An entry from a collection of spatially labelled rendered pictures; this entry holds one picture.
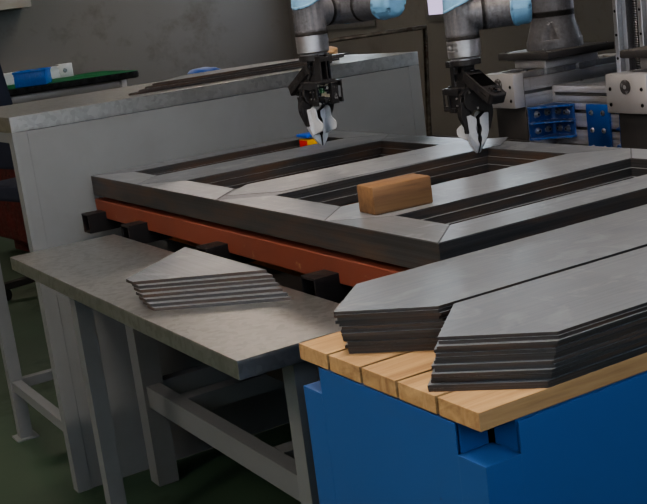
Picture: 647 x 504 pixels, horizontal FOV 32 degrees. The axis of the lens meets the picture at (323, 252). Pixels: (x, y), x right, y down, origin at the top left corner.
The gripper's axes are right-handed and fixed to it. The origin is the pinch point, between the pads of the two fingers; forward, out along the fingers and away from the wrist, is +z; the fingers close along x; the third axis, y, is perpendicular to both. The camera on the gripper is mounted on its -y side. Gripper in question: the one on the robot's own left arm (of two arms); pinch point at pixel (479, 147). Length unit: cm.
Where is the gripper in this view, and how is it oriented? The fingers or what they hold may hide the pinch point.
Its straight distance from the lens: 262.2
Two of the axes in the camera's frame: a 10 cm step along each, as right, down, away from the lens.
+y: -5.1, -1.2, 8.5
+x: -8.5, 2.2, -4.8
